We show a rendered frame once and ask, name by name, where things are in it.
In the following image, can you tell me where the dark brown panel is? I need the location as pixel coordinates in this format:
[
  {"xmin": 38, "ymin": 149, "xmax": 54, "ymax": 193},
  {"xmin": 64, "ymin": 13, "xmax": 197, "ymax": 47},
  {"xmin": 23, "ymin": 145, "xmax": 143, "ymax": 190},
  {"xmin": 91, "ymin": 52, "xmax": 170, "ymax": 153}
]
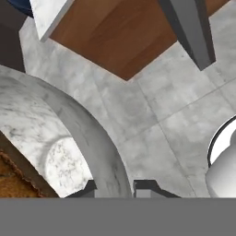
[{"xmin": 0, "ymin": 0, "xmax": 29, "ymax": 74}]

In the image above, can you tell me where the brown rough-edged object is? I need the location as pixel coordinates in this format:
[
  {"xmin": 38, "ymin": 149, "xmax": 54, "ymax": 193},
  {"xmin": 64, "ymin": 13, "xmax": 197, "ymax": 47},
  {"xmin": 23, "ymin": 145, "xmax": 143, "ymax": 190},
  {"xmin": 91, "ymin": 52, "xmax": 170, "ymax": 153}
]
[{"xmin": 0, "ymin": 131, "xmax": 60, "ymax": 198}]

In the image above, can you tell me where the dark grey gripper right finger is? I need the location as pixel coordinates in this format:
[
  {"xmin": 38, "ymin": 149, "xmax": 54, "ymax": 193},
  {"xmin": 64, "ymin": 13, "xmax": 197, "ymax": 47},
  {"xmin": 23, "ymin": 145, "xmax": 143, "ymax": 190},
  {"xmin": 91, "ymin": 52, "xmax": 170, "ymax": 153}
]
[{"xmin": 133, "ymin": 179, "xmax": 182, "ymax": 198}]

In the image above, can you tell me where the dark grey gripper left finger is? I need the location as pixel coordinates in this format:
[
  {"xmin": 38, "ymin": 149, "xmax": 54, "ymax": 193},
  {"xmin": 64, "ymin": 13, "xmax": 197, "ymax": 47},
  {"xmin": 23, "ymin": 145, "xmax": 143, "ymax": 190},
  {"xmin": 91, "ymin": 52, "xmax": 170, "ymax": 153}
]
[{"xmin": 65, "ymin": 179, "xmax": 99, "ymax": 198}]

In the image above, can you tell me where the dark grey angular post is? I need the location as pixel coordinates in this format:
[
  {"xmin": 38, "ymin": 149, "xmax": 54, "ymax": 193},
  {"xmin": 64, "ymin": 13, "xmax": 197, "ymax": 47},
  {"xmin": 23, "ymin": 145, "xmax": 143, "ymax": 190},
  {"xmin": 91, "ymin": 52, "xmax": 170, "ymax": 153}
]
[{"xmin": 158, "ymin": 0, "xmax": 217, "ymax": 72}]

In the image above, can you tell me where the white round object black rim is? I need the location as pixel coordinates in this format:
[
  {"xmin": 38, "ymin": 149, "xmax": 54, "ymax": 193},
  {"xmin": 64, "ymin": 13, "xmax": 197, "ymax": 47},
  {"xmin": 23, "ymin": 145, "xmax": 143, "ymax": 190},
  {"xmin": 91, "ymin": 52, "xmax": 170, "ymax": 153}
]
[{"xmin": 205, "ymin": 114, "xmax": 236, "ymax": 198}]

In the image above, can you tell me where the brown wooden cabinet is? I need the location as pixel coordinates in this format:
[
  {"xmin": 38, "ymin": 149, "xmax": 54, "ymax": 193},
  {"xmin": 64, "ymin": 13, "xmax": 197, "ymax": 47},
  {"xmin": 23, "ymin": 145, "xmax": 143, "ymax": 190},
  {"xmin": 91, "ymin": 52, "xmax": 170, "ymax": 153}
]
[{"xmin": 50, "ymin": 0, "xmax": 231, "ymax": 82}]

